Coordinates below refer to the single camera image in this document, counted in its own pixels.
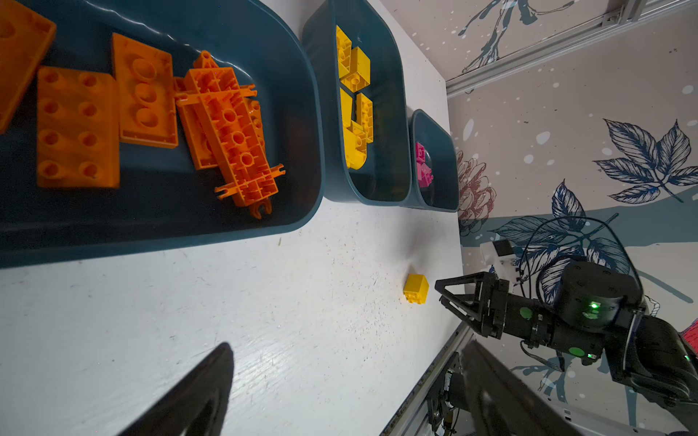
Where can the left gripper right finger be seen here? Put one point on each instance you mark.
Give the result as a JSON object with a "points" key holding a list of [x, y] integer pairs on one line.
{"points": [[501, 404]]}

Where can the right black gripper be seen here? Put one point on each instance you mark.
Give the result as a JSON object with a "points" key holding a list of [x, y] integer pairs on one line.
{"points": [[502, 312]]}

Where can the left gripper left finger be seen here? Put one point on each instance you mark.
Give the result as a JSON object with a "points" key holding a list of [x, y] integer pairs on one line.
{"points": [[197, 405]]}

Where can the pink lego top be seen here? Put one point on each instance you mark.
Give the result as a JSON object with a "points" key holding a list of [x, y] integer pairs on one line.
{"points": [[423, 170]]}

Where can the yellow square lego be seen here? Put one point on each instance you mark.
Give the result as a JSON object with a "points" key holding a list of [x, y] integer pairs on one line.
{"points": [[416, 288], [359, 73], [355, 145]]}

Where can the orange long lego diagonal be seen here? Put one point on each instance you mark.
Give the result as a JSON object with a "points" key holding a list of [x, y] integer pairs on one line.
{"points": [[146, 86]]}

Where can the orange long lego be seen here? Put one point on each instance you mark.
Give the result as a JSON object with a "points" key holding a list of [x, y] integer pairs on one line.
{"points": [[200, 150], [77, 129], [25, 39]]}

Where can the orange fence lego piece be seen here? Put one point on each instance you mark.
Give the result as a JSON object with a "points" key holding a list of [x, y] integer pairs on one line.
{"points": [[216, 95]]}

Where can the yellow long lego brick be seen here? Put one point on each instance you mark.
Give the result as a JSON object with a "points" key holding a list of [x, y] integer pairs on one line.
{"points": [[346, 102]]}

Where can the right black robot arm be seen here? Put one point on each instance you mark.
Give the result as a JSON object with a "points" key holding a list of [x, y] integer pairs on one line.
{"points": [[596, 313]]}

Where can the right teal bin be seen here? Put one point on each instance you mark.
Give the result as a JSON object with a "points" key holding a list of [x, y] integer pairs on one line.
{"points": [[443, 194]]}

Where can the teal bin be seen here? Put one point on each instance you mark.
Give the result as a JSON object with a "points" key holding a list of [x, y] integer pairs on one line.
{"points": [[443, 194], [163, 202], [385, 178]]}

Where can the left teal bin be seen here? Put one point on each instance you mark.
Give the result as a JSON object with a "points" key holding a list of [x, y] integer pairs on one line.
{"points": [[163, 202]]}

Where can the middle teal bin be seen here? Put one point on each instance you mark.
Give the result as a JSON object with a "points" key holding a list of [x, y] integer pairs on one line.
{"points": [[385, 178]]}

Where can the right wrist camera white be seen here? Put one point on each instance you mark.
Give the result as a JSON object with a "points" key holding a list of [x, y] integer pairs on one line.
{"points": [[500, 255]]}

